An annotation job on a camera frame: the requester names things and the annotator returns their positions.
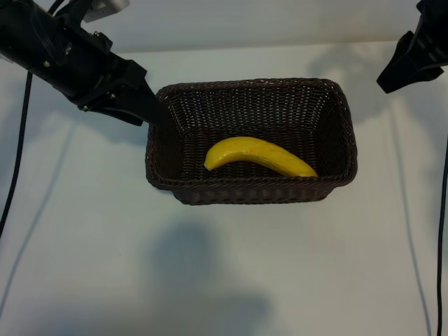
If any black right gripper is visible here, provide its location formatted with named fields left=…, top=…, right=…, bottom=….
left=377, top=0, right=448, bottom=95

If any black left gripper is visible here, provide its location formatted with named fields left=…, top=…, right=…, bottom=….
left=27, top=6, right=169, bottom=127

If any yellow banana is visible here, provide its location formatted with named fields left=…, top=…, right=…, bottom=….
left=204, top=136, right=319, bottom=179

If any dark brown wicker basket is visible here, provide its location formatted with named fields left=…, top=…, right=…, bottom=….
left=145, top=77, right=358, bottom=206

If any thin black camera cable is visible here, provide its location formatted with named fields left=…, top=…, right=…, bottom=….
left=47, top=0, right=67, bottom=17

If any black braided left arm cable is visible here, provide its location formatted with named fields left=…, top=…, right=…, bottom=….
left=0, top=71, right=34, bottom=239

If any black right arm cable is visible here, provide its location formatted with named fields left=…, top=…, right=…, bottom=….
left=435, top=132, right=448, bottom=336

